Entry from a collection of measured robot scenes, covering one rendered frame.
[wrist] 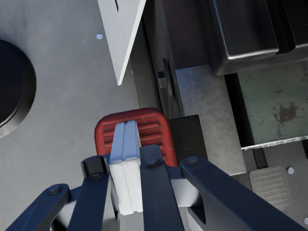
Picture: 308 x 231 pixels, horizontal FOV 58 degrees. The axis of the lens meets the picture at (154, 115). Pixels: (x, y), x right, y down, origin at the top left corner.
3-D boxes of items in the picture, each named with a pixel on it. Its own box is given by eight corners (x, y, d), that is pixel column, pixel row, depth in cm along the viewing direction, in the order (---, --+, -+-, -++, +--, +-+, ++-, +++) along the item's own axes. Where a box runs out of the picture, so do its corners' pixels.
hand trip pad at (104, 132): (174, 185, 28) (183, 193, 21) (116, 196, 28) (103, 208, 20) (162, 118, 29) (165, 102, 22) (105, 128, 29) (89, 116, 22)
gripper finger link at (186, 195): (142, 188, 12) (210, 174, 12) (139, 146, 17) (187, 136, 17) (148, 218, 12) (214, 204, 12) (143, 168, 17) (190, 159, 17)
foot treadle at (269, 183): (284, 205, 83) (293, 207, 78) (251, 211, 83) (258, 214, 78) (238, 25, 93) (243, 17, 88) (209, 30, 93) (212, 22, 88)
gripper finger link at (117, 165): (135, 214, 14) (121, 217, 14) (134, 159, 21) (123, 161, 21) (123, 160, 13) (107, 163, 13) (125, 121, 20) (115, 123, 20)
